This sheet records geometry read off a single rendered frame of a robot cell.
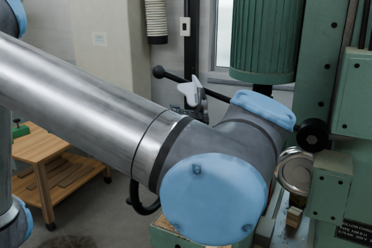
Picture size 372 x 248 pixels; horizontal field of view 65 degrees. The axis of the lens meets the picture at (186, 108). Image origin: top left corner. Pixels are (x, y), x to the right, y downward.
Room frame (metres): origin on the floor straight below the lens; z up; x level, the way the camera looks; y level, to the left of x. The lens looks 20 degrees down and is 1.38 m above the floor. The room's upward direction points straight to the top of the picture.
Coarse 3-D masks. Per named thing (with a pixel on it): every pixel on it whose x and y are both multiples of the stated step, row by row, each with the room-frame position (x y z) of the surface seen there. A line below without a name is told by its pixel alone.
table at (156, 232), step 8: (152, 224) 0.54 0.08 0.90; (256, 224) 0.60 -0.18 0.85; (152, 232) 0.53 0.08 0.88; (160, 232) 0.53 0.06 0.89; (168, 232) 0.52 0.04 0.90; (176, 232) 0.52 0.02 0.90; (152, 240) 0.54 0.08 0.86; (160, 240) 0.53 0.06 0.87; (168, 240) 0.52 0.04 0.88; (176, 240) 0.51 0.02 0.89; (184, 240) 0.50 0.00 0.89; (248, 240) 0.52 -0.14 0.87
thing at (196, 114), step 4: (172, 104) 0.60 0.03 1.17; (172, 108) 0.58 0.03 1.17; (176, 108) 0.60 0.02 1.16; (180, 108) 0.59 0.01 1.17; (176, 112) 0.58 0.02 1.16; (180, 112) 0.59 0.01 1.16; (184, 112) 0.59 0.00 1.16; (188, 112) 0.60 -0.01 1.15; (192, 112) 0.60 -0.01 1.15; (196, 112) 0.59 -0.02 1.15; (200, 112) 0.59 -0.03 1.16; (192, 116) 0.56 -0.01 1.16; (196, 116) 0.57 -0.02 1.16; (200, 116) 0.58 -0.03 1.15; (204, 116) 0.57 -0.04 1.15; (208, 116) 0.58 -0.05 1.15; (200, 120) 0.56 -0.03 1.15; (204, 120) 0.57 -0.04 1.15; (208, 120) 0.57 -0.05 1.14; (208, 124) 0.57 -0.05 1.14
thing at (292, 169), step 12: (288, 156) 0.57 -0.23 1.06; (300, 156) 0.56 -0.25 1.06; (312, 156) 0.55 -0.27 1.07; (276, 168) 0.58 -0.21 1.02; (288, 168) 0.58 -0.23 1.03; (300, 168) 0.56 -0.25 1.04; (312, 168) 0.55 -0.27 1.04; (288, 180) 0.57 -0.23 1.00; (300, 180) 0.56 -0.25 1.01; (300, 192) 0.56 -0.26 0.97
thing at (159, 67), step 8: (152, 72) 0.71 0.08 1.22; (160, 72) 0.70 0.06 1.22; (176, 80) 0.69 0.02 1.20; (184, 80) 0.68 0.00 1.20; (216, 96) 0.64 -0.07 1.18; (224, 96) 0.64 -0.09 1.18; (304, 120) 0.58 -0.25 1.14; (312, 120) 0.56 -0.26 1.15; (320, 120) 0.56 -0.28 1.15; (296, 128) 0.56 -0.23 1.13; (304, 128) 0.54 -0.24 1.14; (312, 128) 0.53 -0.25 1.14; (320, 128) 0.53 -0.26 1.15; (328, 128) 0.56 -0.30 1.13; (296, 136) 0.55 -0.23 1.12; (304, 136) 0.54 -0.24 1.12; (312, 136) 0.53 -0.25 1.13; (320, 136) 0.53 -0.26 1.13; (328, 136) 0.53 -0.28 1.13; (336, 136) 0.53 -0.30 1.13; (344, 136) 0.52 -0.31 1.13; (304, 144) 0.54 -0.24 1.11; (312, 144) 0.53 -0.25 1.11; (320, 144) 0.52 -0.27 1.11; (312, 152) 0.53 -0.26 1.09
